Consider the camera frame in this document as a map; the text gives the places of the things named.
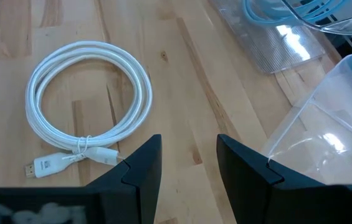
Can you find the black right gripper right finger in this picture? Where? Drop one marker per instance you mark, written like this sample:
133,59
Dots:
244,193

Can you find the frosted plastic bin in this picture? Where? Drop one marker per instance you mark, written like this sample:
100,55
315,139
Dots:
334,124

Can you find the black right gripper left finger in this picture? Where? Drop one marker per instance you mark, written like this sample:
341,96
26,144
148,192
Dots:
144,186

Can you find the clear plastic bin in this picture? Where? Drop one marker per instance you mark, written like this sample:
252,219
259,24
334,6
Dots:
288,53

